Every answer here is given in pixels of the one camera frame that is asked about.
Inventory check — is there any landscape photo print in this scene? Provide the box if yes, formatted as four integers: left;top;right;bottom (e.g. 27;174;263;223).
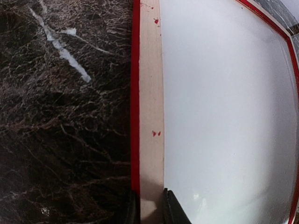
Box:
161;0;298;224

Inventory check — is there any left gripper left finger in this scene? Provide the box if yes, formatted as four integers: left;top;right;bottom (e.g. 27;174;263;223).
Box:
125;190;139;224

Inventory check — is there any red wooden picture frame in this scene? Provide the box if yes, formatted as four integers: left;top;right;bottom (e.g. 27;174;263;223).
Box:
131;0;299;224

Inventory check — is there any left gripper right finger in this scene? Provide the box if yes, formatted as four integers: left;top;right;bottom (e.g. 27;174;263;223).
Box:
163;188;191;224

